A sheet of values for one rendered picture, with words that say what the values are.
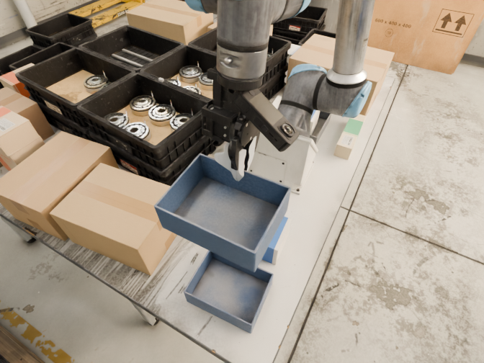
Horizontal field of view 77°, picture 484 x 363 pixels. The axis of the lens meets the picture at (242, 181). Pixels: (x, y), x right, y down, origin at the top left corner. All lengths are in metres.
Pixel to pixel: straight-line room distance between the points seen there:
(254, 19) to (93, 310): 1.61
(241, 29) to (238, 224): 0.34
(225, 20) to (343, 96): 0.59
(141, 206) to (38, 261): 1.23
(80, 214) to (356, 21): 0.90
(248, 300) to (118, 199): 0.48
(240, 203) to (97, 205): 0.49
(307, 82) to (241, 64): 0.59
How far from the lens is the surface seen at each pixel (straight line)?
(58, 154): 1.20
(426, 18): 3.75
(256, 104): 0.49
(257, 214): 0.60
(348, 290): 1.77
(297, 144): 0.98
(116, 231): 0.90
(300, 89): 1.03
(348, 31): 0.92
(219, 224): 0.59
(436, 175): 2.52
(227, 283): 0.94
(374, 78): 1.45
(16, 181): 1.17
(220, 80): 0.49
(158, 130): 1.21
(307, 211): 1.09
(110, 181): 1.02
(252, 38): 0.45
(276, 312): 0.92
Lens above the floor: 1.57
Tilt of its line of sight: 49 degrees down
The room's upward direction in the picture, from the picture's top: straight up
